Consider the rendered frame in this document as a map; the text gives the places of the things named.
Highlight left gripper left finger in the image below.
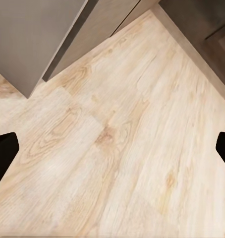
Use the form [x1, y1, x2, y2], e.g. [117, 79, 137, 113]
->
[0, 132, 19, 181]

